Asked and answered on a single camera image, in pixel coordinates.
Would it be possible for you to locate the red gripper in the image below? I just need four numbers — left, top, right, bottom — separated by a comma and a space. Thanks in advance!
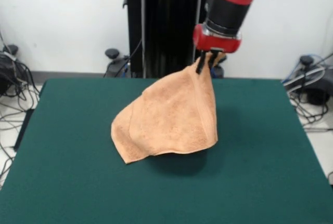
193, 23, 242, 75

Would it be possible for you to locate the peach terry towel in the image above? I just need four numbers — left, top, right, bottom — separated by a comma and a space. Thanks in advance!
111, 51, 226, 165

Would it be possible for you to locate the dark green table cloth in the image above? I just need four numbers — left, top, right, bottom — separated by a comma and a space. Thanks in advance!
0, 77, 333, 224

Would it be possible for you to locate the black pedestal leg with knob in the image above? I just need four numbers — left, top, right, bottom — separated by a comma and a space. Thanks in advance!
286, 55, 333, 106
211, 64, 226, 78
0, 44, 19, 96
103, 48, 131, 78

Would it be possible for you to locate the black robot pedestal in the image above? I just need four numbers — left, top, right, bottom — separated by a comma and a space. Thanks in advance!
122, 0, 227, 79

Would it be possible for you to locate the long blue cable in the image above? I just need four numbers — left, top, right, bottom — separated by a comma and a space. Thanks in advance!
281, 52, 333, 84

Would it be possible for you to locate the black cable tangle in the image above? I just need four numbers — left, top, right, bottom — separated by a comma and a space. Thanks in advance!
286, 88, 332, 133
0, 60, 40, 183

